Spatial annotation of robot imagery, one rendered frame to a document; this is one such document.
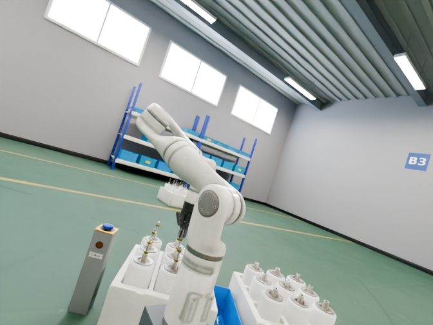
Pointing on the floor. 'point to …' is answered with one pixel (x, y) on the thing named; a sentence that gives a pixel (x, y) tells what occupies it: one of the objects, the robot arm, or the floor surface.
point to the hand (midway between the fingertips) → (182, 233)
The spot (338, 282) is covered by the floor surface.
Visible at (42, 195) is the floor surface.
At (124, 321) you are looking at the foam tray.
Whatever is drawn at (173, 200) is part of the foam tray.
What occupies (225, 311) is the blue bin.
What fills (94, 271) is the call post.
